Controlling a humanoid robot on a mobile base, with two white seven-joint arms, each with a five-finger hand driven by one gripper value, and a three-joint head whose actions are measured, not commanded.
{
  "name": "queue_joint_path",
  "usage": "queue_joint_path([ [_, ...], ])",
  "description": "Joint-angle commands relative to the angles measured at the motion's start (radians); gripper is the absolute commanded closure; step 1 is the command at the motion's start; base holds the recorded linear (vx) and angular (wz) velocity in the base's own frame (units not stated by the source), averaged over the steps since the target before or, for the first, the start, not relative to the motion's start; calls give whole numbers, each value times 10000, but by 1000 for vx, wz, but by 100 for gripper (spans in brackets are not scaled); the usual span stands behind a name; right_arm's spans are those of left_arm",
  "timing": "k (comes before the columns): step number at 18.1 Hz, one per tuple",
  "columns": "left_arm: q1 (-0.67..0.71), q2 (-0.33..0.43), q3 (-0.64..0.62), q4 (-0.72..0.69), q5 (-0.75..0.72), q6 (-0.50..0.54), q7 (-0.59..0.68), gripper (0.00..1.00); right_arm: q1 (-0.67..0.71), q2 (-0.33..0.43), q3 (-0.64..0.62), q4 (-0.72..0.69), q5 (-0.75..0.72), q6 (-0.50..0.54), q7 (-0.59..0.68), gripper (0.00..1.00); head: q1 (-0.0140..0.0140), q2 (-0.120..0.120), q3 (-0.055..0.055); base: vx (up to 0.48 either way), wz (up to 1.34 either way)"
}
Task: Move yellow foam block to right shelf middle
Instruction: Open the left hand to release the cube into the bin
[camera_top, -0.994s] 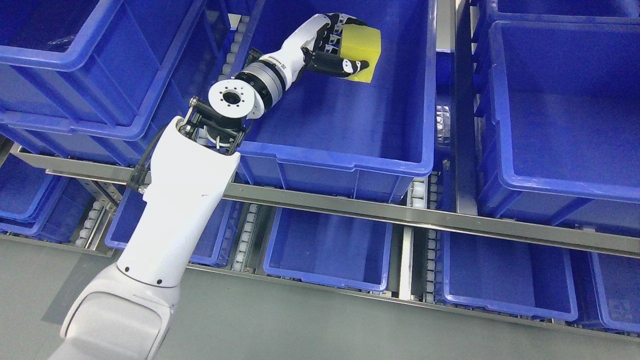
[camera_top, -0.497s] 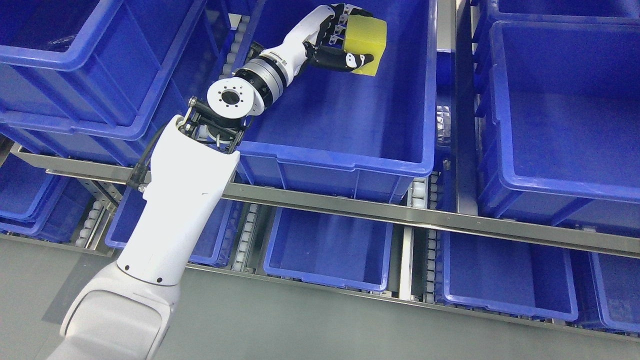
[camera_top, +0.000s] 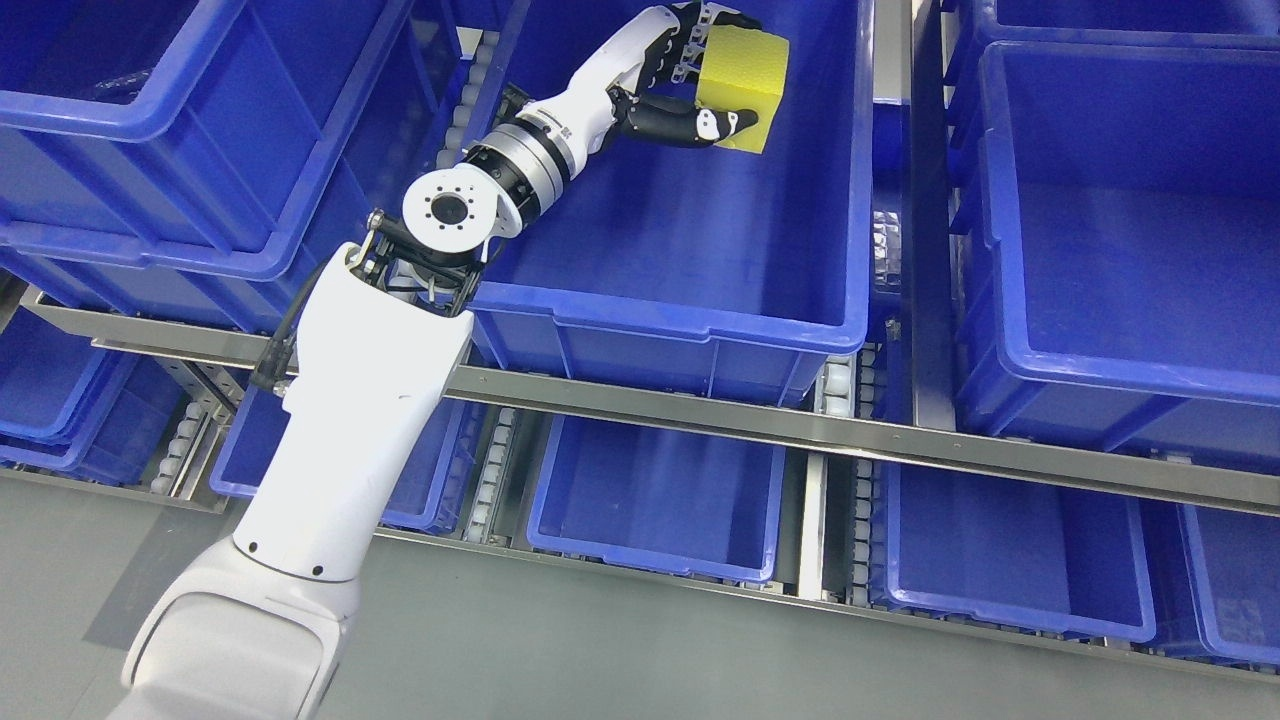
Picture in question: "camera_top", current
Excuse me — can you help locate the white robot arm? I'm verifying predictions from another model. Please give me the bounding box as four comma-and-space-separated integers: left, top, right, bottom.
111, 92, 614, 719

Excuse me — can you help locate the large blue bin right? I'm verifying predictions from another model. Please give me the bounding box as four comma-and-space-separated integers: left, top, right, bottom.
951, 41, 1279, 474

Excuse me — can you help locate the yellow foam block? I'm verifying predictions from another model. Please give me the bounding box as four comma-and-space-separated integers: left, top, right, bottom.
695, 26, 790, 154

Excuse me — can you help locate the large blue bin middle shelf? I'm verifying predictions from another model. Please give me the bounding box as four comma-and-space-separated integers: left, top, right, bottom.
471, 1, 874, 407

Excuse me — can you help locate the large blue bin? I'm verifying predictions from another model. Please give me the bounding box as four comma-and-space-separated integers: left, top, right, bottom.
951, 41, 1279, 474
1, 1, 463, 333

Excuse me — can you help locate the steel shelf rack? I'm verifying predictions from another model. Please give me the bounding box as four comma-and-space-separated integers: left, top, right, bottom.
29, 1, 1277, 659

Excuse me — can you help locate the large blue bin left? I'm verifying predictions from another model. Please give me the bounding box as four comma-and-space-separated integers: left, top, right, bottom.
1, 1, 463, 333

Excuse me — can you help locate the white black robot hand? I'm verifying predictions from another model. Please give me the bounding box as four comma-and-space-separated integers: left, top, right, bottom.
520, 1, 763, 173

